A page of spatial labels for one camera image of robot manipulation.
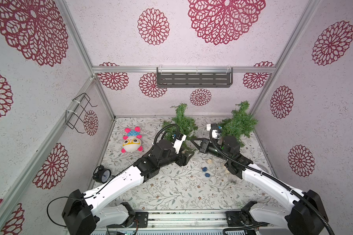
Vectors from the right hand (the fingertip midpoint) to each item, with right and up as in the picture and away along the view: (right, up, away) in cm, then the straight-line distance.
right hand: (190, 139), depth 70 cm
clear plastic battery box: (+26, -24, +15) cm, 39 cm away
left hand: (0, -6, +3) cm, 7 cm away
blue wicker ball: (+12, -22, +17) cm, 31 cm away
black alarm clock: (-49, -20, +11) cm, 54 cm away
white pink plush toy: (-36, -4, +26) cm, 44 cm away
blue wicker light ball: (+11, -20, +20) cm, 30 cm away
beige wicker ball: (+15, -15, +23) cm, 31 cm away
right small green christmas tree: (+28, +7, +9) cm, 31 cm away
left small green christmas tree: (-1, +7, +11) cm, 13 cm away
